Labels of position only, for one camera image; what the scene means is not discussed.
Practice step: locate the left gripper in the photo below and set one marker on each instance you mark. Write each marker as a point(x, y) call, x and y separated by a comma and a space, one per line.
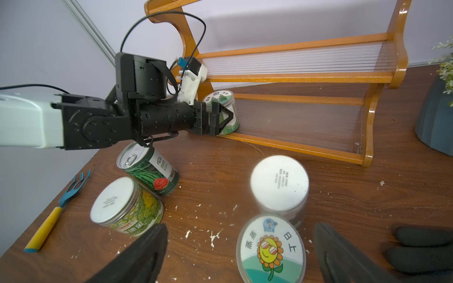
point(207, 123)

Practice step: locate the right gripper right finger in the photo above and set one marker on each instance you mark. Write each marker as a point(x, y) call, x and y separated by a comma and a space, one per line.
point(342, 262)

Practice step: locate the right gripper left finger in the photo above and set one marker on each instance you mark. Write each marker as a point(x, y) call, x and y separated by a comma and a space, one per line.
point(139, 263)

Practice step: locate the white green seed can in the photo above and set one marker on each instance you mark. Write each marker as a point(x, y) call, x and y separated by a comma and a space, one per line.
point(125, 206)

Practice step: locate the yellow green lidded seed jar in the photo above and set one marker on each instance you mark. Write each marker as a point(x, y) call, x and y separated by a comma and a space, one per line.
point(270, 250)

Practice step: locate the white black seed can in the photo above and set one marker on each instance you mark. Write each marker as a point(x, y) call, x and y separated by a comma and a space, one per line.
point(280, 186)

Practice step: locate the watermelon seed can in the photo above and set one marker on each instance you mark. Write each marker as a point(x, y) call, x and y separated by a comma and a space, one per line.
point(149, 167)

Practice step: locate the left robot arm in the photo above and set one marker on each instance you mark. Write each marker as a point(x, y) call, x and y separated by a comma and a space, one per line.
point(146, 105)

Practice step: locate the wooden three-tier shelf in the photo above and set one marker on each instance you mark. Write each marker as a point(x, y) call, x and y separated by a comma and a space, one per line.
point(316, 97)

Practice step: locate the potted green plant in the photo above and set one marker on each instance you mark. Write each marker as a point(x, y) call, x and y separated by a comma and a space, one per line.
point(434, 126)

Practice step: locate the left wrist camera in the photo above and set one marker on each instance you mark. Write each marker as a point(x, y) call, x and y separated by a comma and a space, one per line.
point(192, 74)

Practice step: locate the blue garden fork yellow handle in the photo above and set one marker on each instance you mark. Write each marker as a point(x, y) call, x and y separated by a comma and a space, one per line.
point(39, 238)

